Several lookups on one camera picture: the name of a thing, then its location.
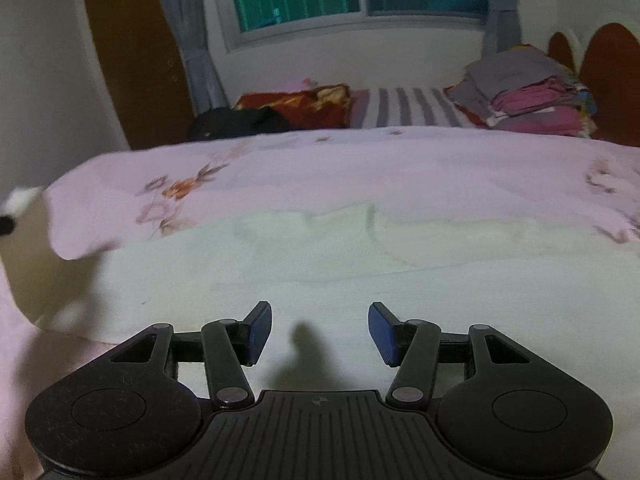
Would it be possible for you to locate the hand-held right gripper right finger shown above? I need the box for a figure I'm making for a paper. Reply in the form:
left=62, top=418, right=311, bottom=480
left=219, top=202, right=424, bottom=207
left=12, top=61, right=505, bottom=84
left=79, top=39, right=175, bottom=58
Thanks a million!
left=367, top=301, right=533, bottom=406

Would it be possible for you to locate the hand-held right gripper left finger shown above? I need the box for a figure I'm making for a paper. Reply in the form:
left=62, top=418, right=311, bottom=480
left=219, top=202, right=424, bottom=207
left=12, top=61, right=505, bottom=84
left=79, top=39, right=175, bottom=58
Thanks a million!
left=107, top=301, right=273, bottom=411

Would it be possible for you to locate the white small garment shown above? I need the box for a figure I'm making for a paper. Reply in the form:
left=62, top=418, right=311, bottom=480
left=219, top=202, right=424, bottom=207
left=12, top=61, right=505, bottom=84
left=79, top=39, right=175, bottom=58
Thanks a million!
left=0, top=186, right=640, bottom=401

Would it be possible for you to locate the stack of folded clothes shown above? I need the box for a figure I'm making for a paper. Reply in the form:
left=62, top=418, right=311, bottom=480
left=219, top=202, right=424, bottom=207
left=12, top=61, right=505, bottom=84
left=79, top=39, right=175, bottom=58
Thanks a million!
left=444, top=45, right=599, bottom=139

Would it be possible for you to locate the pink floral bed sheet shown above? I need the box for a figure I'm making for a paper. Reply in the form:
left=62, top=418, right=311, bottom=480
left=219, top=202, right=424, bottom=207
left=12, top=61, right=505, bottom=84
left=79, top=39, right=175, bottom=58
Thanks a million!
left=0, top=125, right=640, bottom=480

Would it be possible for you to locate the black bag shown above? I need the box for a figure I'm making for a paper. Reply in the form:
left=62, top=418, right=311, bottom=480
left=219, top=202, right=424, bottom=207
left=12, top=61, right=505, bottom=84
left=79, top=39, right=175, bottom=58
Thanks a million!
left=187, top=106, right=292, bottom=141

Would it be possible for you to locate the brown wooden wardrobe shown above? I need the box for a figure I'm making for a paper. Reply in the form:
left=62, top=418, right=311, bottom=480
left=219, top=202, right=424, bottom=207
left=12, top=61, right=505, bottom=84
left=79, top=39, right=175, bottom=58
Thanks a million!
left=80, top=0, right=194, bottom=151

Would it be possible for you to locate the grey striped pillow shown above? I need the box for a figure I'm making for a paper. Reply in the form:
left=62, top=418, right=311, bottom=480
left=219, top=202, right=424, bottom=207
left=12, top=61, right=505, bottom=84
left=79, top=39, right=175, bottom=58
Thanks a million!
left=349, top=86, right=482, bottom=129

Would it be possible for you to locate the red floral blanket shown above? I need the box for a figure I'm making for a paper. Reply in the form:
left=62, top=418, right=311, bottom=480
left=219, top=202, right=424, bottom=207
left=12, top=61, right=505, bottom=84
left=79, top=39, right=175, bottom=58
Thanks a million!
left=232, top=83, right=354, bottom=131

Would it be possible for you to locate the grey curtain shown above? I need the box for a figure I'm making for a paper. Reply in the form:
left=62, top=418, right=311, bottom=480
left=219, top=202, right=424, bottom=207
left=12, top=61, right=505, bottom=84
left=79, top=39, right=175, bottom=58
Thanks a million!
left=475, top=0, right=524, bottom=56
left=149, top=0, right=227, bottom=114

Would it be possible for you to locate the brown wooden headboard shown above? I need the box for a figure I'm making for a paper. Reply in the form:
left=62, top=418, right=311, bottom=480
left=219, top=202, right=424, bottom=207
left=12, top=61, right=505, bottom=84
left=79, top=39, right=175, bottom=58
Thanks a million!
left=547, top=22, right=640, bottom=149

